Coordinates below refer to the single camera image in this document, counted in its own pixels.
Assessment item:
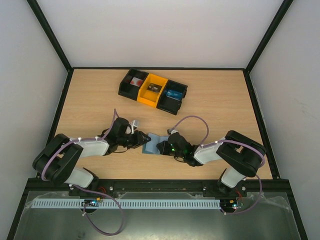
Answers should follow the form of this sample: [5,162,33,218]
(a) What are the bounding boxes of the blue card in bin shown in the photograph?
[165,89,183,101]

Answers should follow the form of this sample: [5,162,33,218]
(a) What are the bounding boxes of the teal leather card holder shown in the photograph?
[142,133,169,155]

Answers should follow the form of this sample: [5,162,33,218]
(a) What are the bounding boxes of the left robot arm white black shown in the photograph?
[32,117,151,188]

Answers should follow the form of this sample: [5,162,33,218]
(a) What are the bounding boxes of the black mounting rail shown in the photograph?
[23,177,291,198]

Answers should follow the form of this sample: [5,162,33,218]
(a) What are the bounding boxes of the yellow storage bin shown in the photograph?
[136,73,169,108]

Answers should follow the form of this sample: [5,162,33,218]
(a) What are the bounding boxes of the black enclosure frame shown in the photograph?
[7,0,308,240]

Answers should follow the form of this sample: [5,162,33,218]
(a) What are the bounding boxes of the black storage bin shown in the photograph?
[156,79,188,115]
[118,68,149,101]

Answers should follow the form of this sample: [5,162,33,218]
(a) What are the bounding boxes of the right black storage bin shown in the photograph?
[156,79,188,115]

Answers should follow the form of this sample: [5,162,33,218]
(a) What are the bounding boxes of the left black storage bin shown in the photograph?
[118,68,149,101]

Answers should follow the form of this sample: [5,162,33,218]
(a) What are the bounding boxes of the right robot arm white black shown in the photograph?
[156,130,267,196]

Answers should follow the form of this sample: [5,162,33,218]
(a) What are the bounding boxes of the red white card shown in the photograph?
[130,77,144,88]

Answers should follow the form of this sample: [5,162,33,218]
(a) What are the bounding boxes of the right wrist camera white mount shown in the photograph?
[167,127,178,135]

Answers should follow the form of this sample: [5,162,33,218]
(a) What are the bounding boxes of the dark card in yellow bin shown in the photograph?
[147,83,162,93]

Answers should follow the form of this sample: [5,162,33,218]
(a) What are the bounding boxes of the white slotted cable duct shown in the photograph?
[31,198,221,210]

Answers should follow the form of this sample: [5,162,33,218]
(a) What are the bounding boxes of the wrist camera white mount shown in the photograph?
[126,119,140,134]
[167,127,178,135]

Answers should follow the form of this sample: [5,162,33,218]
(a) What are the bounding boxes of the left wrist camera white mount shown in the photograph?
[126,119,140,134]

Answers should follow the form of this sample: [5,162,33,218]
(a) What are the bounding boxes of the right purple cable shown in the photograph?
[172,114,266,216]

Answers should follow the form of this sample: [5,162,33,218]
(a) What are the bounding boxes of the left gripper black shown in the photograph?
[118,130,152,150]

